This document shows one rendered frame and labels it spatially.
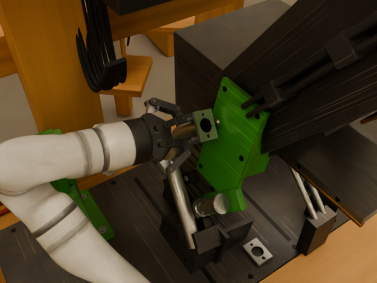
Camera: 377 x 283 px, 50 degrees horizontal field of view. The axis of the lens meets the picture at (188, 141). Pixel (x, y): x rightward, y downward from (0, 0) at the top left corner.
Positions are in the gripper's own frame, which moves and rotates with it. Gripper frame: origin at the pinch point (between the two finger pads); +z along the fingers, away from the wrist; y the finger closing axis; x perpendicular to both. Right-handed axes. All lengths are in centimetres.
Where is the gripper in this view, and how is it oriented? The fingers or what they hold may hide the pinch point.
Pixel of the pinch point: (194, 128)
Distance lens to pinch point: 73.5
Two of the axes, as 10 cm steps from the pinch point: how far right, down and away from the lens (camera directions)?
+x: -5.5, 1.3, 8.3
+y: -2.4, -9.7, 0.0
